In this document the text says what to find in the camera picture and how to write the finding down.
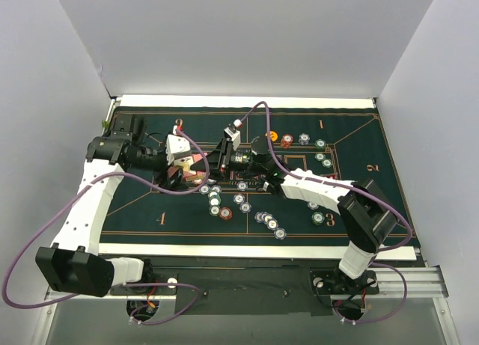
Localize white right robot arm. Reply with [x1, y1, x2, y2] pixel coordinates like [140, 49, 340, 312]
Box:
[192, 135, 405, 292]

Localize green poker chip stack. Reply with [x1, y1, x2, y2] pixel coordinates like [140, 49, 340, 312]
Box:
[311, 212, 325, 225]

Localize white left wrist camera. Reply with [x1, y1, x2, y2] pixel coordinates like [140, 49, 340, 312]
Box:
[165, 134, 193, 170]

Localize orange big blind button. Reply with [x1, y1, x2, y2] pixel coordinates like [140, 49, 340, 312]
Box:
[265, 131, 278, 142]

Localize red poker chip stack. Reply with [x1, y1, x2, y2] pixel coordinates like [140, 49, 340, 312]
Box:
[219, 207, 233, 220]

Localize green poker table mat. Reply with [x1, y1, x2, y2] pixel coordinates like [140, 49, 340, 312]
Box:
[101, 106, 408, 246]

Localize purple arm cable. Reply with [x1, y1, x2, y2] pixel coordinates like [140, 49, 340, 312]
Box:
[239, 100, 413, 326]
[1, 129, 213, 326]

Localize blue chip stack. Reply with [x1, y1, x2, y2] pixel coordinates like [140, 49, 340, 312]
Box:
[298, 133, 311, 145]

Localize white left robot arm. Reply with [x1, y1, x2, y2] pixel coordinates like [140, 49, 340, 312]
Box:
[35, 115, 190, 297]

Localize red playing card deck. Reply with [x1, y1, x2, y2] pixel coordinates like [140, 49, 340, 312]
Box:
[167, 153, 210, 185]

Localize aluminium mounting rail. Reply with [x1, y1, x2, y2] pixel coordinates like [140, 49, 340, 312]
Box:
[44, 266, 449, 300]

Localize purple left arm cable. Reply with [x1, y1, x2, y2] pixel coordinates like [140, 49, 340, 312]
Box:
[1, 129, 213, 326]

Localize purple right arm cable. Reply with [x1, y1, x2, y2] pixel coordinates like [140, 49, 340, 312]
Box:
[239, 100, 413, 326]

